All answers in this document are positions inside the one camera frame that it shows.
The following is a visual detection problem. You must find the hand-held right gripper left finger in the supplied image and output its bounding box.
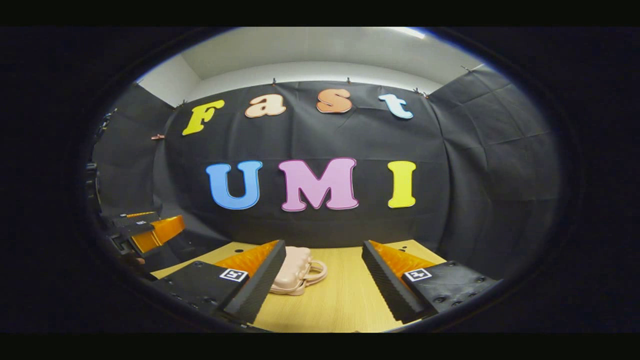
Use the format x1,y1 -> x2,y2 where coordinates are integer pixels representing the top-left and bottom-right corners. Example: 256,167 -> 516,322
152,239 -> 287,325

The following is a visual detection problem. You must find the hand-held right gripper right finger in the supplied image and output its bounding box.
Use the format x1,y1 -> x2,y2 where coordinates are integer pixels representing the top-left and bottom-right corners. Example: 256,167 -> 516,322
361,240 -> 501,324

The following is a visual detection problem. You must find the pink suitcase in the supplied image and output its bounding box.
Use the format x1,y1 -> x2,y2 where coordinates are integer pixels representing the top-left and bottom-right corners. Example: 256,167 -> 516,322
269,246 -> 328,296

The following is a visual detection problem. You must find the dark hanging object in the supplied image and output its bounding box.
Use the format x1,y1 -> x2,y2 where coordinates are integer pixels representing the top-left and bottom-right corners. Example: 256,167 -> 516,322
95,109 -> 117,146

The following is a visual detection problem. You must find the black backdrop cloth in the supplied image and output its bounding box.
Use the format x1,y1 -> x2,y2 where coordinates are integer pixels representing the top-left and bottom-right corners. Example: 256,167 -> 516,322
87,65 -> 561,281

